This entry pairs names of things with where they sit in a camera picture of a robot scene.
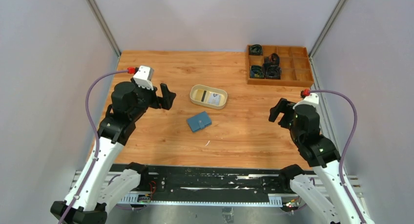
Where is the blue card holder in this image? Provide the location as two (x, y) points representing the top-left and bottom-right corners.
(186, 111), (212, 133)

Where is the cream oval tray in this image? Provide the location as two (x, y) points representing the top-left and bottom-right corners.
(189, 84), (228, 110)

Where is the white printed card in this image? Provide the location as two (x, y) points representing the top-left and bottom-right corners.
(207, 93), (222, 106)

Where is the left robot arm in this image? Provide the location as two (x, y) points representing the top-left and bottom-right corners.
(50, 81), (176, 224)

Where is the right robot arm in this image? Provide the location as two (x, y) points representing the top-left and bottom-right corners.
(269, 95), (374, 224)

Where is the gold card with black stripe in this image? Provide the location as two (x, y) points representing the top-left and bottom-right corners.
(193, 89), (210, 102)

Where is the wooden compartment box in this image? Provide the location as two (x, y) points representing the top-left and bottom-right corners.
(246, 44), (314, 88)

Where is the rolled black belt lower centre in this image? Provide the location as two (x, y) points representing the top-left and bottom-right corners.
(262, 63), (282, 80)

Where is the rolled blue belt lower left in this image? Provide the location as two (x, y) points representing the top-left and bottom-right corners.
(249, 65), (264, 79)

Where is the rolled dark belt centre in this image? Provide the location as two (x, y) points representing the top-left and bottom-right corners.
(264, 53), (280, 66)

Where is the rolled dark belt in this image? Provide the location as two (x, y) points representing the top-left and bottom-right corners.
(248, 44), (263, 56)
(264, 53), (280, 66)

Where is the rolled dark belt top left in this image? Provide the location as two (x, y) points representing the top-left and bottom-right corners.
(248, 44), (263, 56)

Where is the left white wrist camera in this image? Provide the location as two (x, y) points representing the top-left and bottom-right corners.
(133, 65), (154, 90)

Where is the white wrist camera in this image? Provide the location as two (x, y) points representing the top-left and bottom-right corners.
(293, 93), (320, 109)
(133, 65), (154, 90)

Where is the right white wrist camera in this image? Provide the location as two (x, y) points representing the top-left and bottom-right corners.
(293, 93), (320, 109)

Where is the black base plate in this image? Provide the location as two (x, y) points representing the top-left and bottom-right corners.
(108, 164), (311, 204)

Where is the aluminium rail frame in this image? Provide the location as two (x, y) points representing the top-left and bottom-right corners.
(69, 170), (365, 207)

